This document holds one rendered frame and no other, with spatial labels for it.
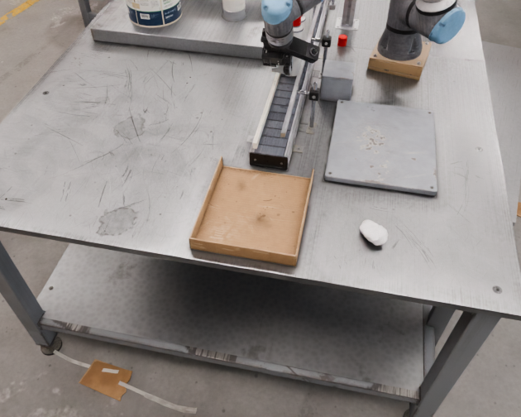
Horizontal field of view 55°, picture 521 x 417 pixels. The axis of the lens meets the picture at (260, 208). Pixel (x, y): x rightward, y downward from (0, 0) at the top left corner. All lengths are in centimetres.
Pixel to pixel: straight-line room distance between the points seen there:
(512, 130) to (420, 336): 74
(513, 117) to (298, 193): 77
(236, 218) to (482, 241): 61
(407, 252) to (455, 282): 13
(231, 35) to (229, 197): 76
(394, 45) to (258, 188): 74
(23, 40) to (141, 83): 232
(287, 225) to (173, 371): 92
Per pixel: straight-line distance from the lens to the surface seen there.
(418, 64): 182
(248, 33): 193
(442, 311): 182
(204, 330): 181
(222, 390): 195
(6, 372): 219
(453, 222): 137
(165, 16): 199
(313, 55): 148
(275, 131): 146
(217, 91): 171
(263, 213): 129
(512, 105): 183
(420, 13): 168
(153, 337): 182
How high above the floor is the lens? 180
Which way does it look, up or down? 48 degrees down
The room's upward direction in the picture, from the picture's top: straight up
